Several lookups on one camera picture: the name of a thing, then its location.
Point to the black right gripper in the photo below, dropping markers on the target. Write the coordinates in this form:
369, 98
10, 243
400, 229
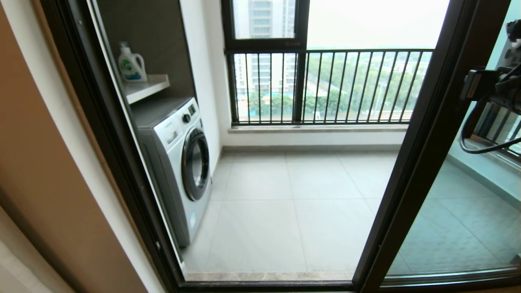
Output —
508, 91

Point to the short grey stone sill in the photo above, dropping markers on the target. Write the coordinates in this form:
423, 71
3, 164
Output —
484, 167

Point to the long black balcony railing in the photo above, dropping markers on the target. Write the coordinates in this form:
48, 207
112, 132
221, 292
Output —
366, 51

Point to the dark framed fixed glass panel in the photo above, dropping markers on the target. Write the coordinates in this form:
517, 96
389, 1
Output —
460, 244

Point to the long grey stone sill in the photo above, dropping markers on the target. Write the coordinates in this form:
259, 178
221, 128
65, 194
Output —
317, 129

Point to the white front-load washing machine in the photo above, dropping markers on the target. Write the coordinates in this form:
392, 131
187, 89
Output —
175, 162

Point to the white detergent bottle green label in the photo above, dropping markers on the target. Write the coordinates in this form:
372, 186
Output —
131, 67

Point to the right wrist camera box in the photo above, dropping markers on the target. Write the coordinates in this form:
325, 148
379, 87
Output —
515, 30

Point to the dark balcony window frame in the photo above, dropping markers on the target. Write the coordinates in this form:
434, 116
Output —
300, 81

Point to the white wall shelf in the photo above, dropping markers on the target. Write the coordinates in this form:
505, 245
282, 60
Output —
146, 87

